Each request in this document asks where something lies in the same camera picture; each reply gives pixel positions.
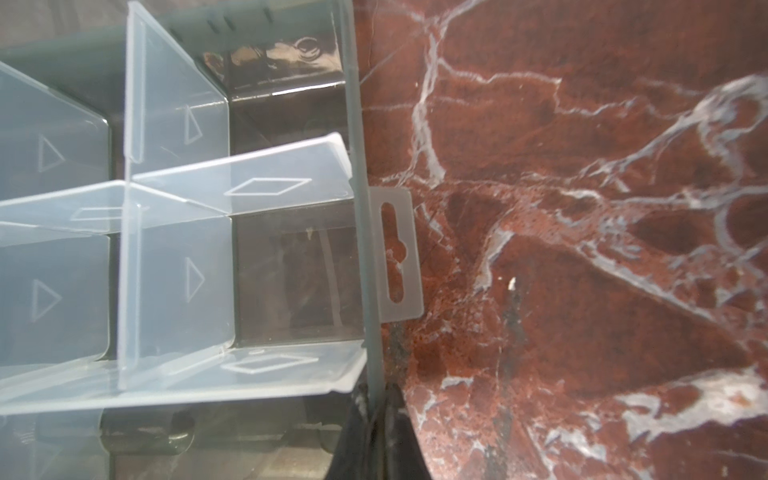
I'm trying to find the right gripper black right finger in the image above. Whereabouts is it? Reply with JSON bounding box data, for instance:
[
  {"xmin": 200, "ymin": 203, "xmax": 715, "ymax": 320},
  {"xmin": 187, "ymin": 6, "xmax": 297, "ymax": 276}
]
[{"xmin": 379, "ymin": 383, "xmax": 432, "ymax": 480}]

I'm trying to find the grey plastic organizer box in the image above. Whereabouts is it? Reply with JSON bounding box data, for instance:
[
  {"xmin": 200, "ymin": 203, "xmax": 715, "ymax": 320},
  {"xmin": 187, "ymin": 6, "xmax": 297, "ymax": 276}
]
[{"xmin": 1, "ymin": 1, "xmax": 424, "ymax": 479}]

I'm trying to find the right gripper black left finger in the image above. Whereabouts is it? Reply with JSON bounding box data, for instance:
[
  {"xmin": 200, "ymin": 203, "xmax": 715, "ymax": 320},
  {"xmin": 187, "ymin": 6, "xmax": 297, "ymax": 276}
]
[{"xmin": 324, "ymin": 384, "xmax": 374, "ymax": 480}]

